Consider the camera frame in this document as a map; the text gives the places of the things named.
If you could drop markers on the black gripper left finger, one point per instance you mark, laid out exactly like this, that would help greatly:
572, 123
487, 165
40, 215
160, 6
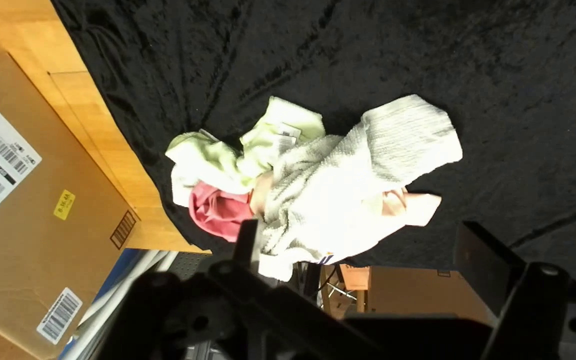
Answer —
181, 320

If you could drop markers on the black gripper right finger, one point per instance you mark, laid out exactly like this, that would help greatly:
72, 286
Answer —
549, 312

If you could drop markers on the pink t-shirt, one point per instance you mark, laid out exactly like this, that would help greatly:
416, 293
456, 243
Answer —
218, 213

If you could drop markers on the pale green towel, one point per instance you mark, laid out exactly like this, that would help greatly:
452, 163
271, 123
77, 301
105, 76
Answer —
271, 132

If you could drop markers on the small white towel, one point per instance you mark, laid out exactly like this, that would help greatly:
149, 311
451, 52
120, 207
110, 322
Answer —
355, 187

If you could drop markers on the long cardboard box black tape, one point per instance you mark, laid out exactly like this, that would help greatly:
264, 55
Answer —
421, 293

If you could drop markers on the cardboard box with white label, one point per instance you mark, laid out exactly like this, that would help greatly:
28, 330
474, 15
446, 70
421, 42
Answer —
28, 232

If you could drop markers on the black table cloth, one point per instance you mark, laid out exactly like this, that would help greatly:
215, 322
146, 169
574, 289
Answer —
369, 60

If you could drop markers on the silver metal rail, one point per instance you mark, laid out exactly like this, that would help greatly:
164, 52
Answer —
110, 301

